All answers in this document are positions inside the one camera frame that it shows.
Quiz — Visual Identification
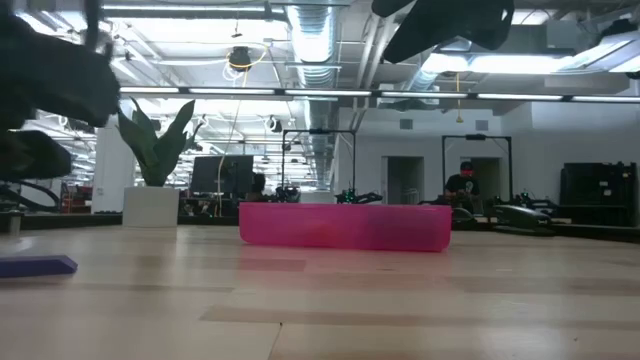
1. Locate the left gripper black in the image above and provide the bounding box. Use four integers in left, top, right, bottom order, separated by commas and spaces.
0, 0, 122, 183

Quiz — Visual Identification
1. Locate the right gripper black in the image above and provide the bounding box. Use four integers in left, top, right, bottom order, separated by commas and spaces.
370, 0, 517, 65

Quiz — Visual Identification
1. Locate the purple bevelled eraser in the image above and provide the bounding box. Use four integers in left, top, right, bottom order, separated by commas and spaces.
0, 254, 79, 280

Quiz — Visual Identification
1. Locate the pink plastic pencil box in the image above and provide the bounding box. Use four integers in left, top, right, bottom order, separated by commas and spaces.
238, 201, 453, 253

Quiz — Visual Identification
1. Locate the white pillar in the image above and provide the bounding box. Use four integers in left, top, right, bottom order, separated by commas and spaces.
91, 119, 137, 215

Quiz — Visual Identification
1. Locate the red tool cart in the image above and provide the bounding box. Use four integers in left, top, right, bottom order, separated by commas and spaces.
59, 185, 94, 214

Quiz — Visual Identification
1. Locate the green leafy plant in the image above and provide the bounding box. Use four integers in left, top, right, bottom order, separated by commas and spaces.
117, 98, 202, 189

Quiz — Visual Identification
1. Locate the white square planter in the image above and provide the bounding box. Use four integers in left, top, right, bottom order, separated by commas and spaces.
122, 186, 181, 229

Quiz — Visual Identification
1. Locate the black computer monitor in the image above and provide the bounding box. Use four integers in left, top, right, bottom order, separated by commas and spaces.
189, 154, 255, 195

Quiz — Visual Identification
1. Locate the person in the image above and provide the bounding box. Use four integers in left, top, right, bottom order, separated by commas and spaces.
443, 160, 482, 214
249, 172, 269, 203

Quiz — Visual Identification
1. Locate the grey rounded object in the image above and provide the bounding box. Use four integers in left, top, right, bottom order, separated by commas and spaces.
450, 206, 479, 232

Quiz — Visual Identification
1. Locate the black rounded device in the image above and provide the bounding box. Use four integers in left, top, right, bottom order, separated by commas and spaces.
491, 203, 557, 237

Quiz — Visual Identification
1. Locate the black storage cabinet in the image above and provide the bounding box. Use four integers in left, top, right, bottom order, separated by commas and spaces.
559, 161, 639, 228

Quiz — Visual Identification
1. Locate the silver ventilation duct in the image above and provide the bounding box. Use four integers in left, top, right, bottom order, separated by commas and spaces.
286, 0, 342, 174
405, 63, 441, 92

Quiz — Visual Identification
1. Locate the black frame bar with lights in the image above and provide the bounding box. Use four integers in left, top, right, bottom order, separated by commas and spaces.
119, 85, 640, 105

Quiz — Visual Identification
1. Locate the yellow hanging cord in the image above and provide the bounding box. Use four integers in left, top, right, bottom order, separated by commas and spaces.
453, 72, 464, 125

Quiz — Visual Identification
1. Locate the black robot station frame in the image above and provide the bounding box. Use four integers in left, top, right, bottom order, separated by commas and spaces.
281, 128, 358, 204
441, 133, 514, 204

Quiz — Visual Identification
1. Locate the black overhead camera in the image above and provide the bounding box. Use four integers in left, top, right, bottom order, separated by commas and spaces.
228, 45, 253, 72

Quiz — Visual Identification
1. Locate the yellow hanging cable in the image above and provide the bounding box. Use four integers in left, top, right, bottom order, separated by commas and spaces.
215, 47, 269, 217

